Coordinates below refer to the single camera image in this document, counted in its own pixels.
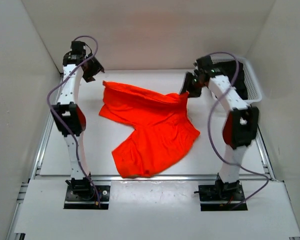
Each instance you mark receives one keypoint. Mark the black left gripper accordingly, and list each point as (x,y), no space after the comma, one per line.
(96,67)

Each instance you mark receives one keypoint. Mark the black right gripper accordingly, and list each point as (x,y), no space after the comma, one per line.
(187,83)

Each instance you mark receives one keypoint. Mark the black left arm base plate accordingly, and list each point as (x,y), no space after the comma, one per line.
(87,199)

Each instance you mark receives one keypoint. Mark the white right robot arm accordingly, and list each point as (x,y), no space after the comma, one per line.
(240,127)

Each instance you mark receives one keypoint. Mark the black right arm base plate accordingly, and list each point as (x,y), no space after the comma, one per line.
(211,201)

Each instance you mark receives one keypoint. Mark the orange shorts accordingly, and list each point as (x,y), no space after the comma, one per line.
(162,132)

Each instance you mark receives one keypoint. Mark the black folded shorts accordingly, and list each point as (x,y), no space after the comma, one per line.
(229,68)

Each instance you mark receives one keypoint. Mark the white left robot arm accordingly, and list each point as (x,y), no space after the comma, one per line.
(69,119)

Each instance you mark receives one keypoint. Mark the white plastic basket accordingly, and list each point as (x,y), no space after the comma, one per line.
(254,94)

